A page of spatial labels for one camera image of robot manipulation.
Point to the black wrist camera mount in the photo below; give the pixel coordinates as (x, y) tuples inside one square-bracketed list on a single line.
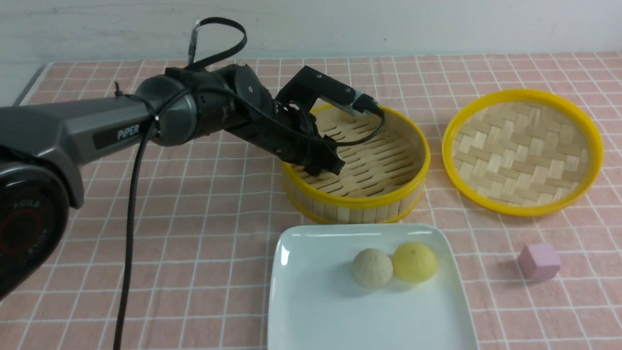
[(309, 85)]

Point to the white square plate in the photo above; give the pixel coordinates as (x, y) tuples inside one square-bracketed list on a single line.
[(316, 304)]

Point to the yellow rimmed woven steamer lid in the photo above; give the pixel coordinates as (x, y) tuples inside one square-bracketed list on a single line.
[(522, 152)]

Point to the pink checkered tablecloth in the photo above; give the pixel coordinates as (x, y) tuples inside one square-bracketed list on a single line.
[(209, 214)]

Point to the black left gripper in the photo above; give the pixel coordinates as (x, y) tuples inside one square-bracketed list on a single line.
[(284, 132)]

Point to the white steamed bun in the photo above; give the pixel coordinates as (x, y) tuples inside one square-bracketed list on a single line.
[(372, 268)]

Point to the yellow rimmed bamboo steamer basket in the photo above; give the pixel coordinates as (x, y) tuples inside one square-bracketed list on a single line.
[(381, 181)]

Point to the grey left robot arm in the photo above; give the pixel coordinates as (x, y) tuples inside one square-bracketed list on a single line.
[(43, 147)]

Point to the pink cube block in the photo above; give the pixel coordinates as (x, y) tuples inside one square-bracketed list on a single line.
[(539, 262)]

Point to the yellow steamed bun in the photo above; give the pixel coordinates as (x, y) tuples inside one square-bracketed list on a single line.
[(414, 262)]

